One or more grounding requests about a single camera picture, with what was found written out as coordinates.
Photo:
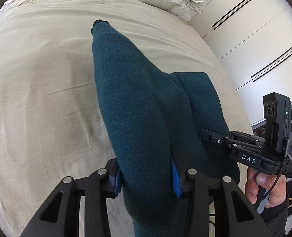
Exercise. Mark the white wardrobe with black handles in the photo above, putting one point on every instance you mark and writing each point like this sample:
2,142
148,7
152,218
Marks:
253,41

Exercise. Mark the beige bed with sheet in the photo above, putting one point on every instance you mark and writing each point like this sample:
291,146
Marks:
50,123

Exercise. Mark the person's right hand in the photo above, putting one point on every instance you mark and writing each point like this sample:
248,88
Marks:
254,181

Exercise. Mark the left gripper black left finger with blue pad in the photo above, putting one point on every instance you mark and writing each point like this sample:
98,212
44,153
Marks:
59,214

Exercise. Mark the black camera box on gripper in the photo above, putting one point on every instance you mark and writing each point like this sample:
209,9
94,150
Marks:
277,114

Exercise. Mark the black sleeved forearm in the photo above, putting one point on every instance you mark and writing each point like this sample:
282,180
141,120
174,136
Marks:
276,218

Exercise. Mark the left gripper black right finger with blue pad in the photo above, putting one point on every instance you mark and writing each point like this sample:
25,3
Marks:
217,202

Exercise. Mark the dark teal knit sweater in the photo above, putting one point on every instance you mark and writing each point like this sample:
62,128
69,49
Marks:
148,114

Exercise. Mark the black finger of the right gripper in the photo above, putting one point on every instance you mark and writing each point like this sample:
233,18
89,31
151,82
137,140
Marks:
235,140

